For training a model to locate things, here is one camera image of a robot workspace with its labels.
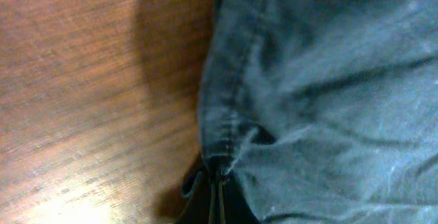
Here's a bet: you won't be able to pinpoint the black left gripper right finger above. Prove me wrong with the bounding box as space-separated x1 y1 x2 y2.
218 171 260 224

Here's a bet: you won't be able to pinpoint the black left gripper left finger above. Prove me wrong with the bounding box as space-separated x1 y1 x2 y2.
175 165 216 224

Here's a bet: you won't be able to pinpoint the navy blue shorts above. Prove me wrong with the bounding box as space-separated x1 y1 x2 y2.
198 0 437 223

